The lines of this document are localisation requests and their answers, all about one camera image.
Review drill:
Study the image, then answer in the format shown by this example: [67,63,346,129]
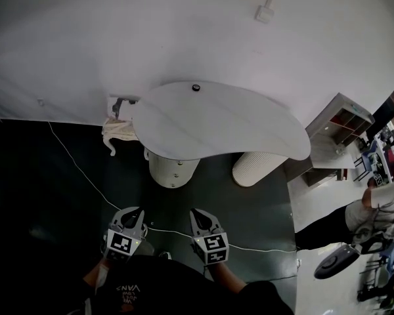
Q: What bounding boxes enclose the black floor cable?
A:
[246,257,301,285]

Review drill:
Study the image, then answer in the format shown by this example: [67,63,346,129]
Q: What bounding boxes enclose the grey shelf desk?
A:
[287,93,376,187]

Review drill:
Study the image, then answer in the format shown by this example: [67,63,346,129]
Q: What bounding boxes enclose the white wall socket box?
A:
[254,5,276,24]

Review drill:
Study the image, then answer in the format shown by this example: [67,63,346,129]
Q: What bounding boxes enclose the person's left forearm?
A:
[83,257,111,288]

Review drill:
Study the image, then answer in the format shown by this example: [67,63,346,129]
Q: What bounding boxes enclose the blue chair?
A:
[354,139,387,183]

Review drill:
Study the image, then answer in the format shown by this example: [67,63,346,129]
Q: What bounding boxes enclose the white curved desk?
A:
[133,80,312,189]

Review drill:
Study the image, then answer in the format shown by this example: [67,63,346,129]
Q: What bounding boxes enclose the grey trouser leg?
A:
[136,240,156,257]

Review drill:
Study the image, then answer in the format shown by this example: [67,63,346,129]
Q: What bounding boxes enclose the person's right forearm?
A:
[211,262,247,293]

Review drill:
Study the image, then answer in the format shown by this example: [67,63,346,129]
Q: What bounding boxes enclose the white floor cable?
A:
[47,120,298,253]

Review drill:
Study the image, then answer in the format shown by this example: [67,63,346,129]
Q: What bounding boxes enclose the white carved stool cream cushion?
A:
[101,93,142,157]

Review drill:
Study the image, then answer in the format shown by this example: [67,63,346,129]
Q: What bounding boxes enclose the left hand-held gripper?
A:
[100,206,146,263]

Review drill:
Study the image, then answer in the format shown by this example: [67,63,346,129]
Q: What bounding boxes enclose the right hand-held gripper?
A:
[189,207,231,266]

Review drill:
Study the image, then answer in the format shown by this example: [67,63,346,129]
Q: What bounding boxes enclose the person's black shirt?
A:
[65,254,295,315]

